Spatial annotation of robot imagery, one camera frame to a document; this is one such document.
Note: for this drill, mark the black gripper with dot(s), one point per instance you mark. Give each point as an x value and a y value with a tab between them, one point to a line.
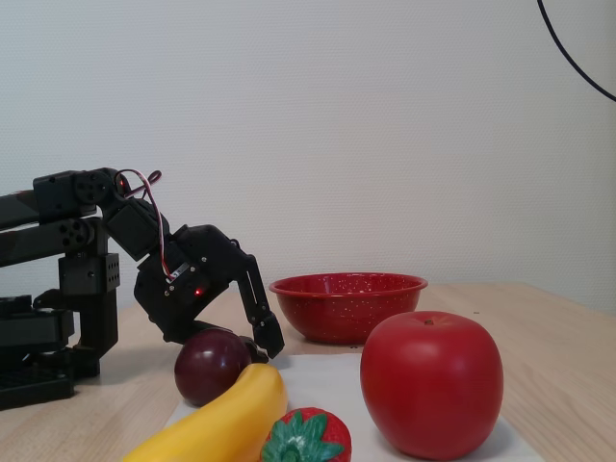
204	262

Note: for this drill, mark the yellow toy banana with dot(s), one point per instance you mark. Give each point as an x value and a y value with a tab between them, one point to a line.
231	418

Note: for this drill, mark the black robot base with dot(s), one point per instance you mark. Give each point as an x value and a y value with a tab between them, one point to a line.
33	380

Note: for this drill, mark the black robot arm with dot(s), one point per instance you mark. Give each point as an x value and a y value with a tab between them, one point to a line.
48	202

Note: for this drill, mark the red speckled bowl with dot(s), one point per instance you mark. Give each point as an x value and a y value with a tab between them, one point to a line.
346	313

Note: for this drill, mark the dark purple toy plum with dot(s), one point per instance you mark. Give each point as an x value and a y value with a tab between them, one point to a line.
209	368

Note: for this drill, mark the white paper sheet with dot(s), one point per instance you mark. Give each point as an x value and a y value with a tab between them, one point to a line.
317	380

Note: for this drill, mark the red toy strawberry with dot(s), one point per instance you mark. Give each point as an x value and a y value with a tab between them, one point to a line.
332	433

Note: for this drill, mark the red toy apple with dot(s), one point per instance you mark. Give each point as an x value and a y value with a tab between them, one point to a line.
433	385

